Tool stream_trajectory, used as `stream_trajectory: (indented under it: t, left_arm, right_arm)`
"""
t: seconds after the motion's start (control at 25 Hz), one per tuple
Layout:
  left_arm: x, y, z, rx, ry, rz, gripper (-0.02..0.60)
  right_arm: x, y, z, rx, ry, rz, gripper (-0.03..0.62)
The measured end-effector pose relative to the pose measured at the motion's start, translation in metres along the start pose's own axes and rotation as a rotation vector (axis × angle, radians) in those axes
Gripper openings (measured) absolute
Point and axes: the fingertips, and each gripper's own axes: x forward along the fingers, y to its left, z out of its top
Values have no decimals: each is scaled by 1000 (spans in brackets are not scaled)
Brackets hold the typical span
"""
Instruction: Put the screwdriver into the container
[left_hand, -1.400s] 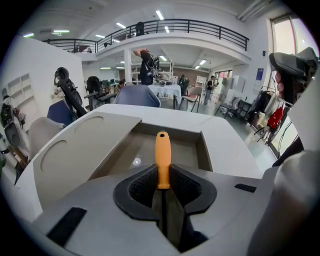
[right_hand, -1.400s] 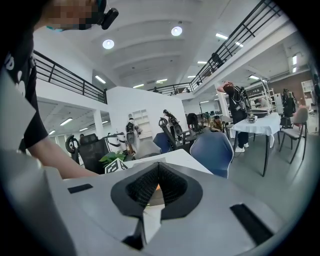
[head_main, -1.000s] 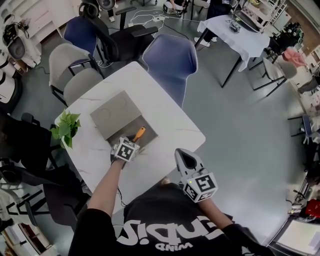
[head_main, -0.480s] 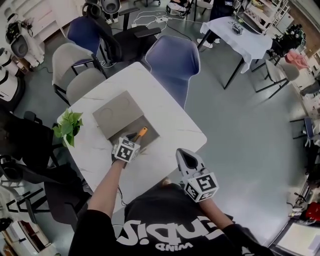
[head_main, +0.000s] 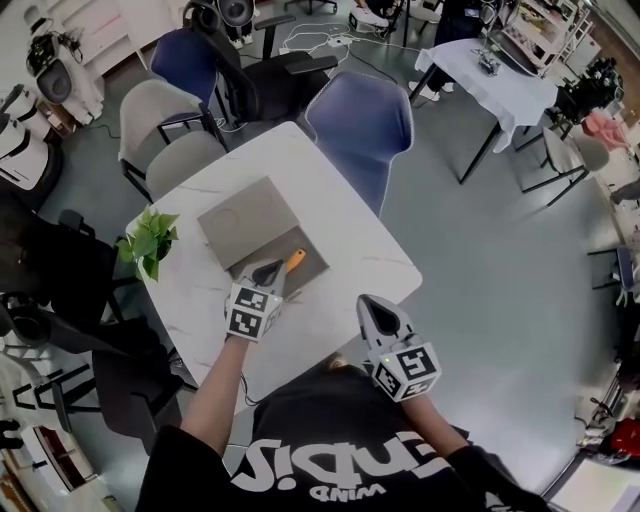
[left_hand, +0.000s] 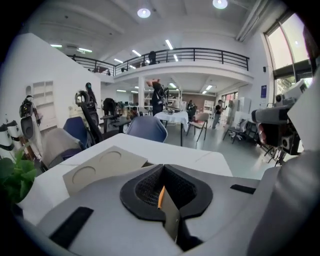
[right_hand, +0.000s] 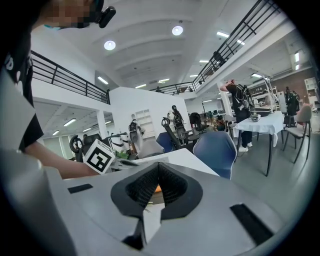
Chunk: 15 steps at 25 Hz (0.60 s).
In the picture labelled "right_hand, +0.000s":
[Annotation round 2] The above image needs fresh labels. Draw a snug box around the green plant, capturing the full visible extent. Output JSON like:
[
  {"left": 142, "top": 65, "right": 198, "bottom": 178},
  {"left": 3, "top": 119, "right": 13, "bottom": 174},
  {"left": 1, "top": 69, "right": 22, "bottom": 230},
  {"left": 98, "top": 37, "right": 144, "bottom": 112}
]
[{"left": 114, "top": 149, "right": 130, "bottom": 160}]

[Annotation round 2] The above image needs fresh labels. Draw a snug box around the white desk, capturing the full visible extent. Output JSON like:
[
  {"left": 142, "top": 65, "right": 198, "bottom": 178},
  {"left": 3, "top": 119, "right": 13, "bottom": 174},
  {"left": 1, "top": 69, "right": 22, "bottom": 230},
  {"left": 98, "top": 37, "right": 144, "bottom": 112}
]
[{"left": 117, "top": 147, "right": 221, "bottom": 178}]

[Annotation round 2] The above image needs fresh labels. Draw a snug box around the table with white cloth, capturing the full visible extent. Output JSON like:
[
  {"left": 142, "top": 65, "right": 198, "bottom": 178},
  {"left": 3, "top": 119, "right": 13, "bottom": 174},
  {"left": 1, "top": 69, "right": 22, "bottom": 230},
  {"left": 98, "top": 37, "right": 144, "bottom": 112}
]
[{"left": 232, "top": 111, "right": 285, "bottom": 177}]

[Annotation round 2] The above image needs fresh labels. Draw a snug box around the person's black shirt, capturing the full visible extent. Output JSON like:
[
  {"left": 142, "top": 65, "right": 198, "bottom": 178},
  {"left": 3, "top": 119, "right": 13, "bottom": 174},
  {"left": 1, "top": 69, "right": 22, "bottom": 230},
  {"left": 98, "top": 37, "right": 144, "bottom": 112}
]
[{"left": 3, "top": 29, "right": 45, "bottom": 152}]

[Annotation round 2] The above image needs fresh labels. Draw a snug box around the black head-worn camera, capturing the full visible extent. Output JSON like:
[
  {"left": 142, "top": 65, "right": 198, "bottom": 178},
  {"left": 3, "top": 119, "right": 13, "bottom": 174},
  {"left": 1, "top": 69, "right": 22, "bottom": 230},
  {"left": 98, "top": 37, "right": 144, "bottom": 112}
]
[{"left": 97, "top": 5, "right": 117, "bottom": 29}]

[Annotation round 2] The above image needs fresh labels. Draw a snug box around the white humanoid robot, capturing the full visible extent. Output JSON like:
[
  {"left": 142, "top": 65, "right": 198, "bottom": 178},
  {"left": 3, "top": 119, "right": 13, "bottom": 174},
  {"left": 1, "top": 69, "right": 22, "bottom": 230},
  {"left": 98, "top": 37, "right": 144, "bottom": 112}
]
[{"left": 128, "top": 118, "right": 145, "bottom": 152}]

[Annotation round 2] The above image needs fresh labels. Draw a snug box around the black balcony railing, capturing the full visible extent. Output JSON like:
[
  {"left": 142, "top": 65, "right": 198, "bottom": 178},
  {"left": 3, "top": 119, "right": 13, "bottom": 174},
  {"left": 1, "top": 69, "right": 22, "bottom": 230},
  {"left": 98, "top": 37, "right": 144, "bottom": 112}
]
[
  {"left": 29, "top": 49, "right": 111, "bottom": 106},
  {"left": 149, "top": 0, "right": 282, "bottom": 96}
]

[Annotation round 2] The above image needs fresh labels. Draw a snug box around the blue shell chair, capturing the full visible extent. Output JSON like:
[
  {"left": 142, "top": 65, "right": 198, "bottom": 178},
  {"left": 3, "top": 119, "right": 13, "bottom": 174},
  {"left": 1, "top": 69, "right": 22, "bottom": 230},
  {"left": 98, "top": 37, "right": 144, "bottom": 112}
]
[
  {"left": 156, "top": 131, "right": 176, "bottom": 154},
  {"left": 192, "top": 130, "right": 238, "bottom": 181}
]

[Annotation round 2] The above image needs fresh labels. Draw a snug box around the black wok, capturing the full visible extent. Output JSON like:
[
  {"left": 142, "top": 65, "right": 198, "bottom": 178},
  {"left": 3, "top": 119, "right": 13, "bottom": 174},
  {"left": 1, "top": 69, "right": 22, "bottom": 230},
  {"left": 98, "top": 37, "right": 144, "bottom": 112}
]
[{"left": 250, "top": 107, "right": 273, "bottom": 118}]

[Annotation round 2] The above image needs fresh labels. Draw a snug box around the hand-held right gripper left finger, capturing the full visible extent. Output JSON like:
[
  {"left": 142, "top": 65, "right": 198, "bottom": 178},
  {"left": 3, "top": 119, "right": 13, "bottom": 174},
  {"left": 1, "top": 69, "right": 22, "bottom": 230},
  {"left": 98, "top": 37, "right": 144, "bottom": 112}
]
[{"left": 110, "top": 161, "right": 161, "bottom": 251}]

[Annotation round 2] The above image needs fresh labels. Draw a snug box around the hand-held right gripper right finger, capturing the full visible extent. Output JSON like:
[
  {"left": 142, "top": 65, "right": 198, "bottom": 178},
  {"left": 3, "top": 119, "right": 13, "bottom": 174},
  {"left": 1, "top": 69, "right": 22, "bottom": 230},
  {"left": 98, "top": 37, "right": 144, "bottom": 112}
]
[{"left": 158, "top": 161, "right": 204, "bottom": 221}]

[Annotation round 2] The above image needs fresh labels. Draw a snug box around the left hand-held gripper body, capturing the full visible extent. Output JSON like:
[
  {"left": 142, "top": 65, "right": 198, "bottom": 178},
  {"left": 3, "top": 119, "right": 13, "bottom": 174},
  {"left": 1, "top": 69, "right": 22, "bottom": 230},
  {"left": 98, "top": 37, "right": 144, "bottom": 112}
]
[{"left": 83, "top": 138, "right": 140, "bottom": 175}]

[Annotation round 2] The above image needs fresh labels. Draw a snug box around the person's left forearm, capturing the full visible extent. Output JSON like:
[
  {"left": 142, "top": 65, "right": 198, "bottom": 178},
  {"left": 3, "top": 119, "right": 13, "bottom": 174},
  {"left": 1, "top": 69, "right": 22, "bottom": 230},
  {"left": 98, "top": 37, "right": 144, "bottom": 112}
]
[{"left": 24, "top": 141, "right": 101, "bottom": 180}]

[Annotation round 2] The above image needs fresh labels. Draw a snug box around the white open shelf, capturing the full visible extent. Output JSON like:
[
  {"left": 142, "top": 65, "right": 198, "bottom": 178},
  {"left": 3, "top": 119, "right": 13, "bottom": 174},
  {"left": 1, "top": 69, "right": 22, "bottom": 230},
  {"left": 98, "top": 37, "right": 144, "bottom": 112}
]
[{"left": 135, "top": 108, "right": 154, "bottom": 139}]

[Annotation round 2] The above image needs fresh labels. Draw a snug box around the grey chair with black legs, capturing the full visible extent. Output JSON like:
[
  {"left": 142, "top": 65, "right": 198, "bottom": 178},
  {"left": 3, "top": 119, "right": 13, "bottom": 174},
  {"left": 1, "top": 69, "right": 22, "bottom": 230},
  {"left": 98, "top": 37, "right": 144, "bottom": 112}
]
[{"left": 282, "top": 104, "right": 314, "bottom": 164}]

